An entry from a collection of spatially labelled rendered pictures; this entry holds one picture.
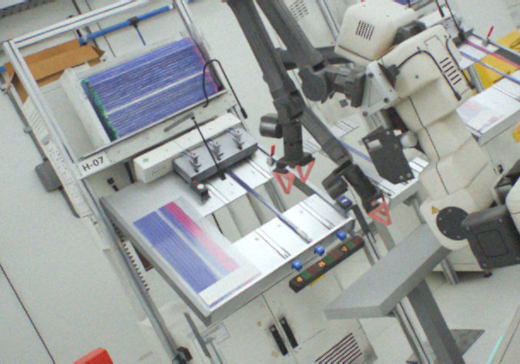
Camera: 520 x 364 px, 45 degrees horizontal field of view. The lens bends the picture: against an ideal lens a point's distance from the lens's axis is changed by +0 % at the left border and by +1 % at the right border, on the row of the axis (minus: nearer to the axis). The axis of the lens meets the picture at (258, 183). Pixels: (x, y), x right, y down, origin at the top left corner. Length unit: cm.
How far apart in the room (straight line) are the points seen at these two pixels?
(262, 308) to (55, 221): 179
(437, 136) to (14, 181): 276
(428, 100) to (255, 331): 122
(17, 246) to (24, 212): 20
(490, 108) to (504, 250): 144
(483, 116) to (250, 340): 143
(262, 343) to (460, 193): 112
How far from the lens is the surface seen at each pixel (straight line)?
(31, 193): 398
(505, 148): 349
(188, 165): 255
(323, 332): 271
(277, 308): 259
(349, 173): 194
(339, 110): 346
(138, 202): 251
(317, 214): 243
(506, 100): 318
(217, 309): 213
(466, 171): 182
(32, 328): 397
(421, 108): 179
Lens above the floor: 125
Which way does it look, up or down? 6 degrees down
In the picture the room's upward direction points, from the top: 27 degrees counter-clockwise
